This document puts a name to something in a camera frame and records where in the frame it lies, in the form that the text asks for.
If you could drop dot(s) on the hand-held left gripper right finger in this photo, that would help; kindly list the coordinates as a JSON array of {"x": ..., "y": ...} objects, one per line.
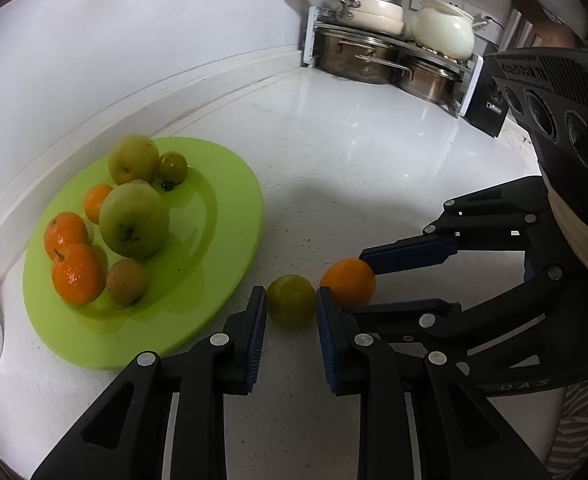
[{"x": 326, "y": 345}]

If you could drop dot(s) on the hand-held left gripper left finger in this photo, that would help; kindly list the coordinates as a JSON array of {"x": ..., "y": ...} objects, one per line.
[{"x": 255, "y": 340}]

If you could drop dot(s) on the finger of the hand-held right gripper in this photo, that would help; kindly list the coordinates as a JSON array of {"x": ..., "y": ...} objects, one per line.
[
  {"x": 409, "y": 255},
  {"x": 409, "y": 312}
]

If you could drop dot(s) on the small green round fruit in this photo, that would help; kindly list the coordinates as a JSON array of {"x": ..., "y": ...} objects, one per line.
[
  {"x": 172, "y": 166},
  {"x": 290, "y": 301}
]

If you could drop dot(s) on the small tangerine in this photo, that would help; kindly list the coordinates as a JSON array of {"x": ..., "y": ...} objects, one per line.
[
  {"x": 349, "y": 280},
  {"x": 95, "y": 202}
]

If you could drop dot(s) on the green plate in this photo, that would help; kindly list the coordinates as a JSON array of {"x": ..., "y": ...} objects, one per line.
[{"x": 199, "y": 240}]

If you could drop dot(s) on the small brown round fruit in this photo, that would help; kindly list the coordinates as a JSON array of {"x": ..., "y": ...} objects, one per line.
[{"x": 126, "y": 282}]

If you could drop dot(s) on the large green apple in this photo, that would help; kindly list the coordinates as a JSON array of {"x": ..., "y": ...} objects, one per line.
[{"x": 134, "y": 220}]

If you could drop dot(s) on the large orange with stem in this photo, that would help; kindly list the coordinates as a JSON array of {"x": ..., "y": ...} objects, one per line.
[{"x": 76, "y": 277}]

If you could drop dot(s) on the smooth large orange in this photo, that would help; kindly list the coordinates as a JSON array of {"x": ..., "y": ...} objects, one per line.
[{"x": 64, "y": 232}]

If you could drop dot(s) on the yellow-green apple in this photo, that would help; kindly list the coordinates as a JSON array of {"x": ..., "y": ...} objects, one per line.
[{"x": 133, "y": 157}]

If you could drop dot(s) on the person's right forearm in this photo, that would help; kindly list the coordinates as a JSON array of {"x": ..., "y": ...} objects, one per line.
[{"x": 584, "y": 250}]

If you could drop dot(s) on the black box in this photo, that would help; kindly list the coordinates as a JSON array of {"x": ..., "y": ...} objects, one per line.
[{"x": 489, "y": 105}]

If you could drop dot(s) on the small steel pot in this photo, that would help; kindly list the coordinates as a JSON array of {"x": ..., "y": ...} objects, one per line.
[{"x": 431, "y": 82}]

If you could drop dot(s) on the cream ceramic pot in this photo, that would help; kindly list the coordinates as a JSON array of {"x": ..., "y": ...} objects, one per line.
[{"x": 441, "y": 30}]

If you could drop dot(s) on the wide steel pot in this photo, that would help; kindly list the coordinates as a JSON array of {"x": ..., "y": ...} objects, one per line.
[{"x": 354, "y": 57}]

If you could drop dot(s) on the white frying pan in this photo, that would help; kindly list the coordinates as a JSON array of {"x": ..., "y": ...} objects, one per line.
[{"x": 374, "y": 15}]

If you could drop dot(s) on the striped clothing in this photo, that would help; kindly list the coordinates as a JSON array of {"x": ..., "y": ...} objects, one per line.
[{"x": 581, "y": 435}]

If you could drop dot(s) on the metal pot rack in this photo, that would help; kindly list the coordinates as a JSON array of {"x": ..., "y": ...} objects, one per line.
[{"x": 309, "y": 35}]

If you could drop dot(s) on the white wall outlets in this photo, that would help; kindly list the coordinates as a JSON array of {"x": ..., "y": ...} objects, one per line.
[{"x": 484, "y": 20}]

